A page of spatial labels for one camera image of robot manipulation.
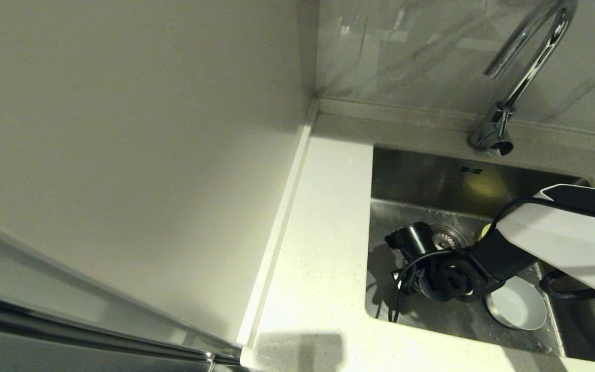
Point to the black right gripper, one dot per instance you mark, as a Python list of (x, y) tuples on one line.
[(419, 274)]

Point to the yellow bowl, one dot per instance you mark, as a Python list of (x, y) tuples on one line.
[(485, 231)]

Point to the pale blue bowl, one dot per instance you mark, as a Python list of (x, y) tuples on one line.
[(519, 310)]

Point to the chrome gooseneck faucet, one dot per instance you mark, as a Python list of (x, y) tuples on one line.
[(527, 67)]

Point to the stainless steel sink basin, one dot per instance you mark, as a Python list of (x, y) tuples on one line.
[(395, 175)]

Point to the round metal drain strainer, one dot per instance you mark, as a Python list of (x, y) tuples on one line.
[(451, 238)]

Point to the white cabinet side panel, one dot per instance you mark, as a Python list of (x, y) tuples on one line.
[(122, 129)]

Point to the stainless steel appliance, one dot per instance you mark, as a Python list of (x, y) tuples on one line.
[(44, 351)]

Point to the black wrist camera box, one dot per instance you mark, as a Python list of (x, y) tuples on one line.
[(416, 238)]

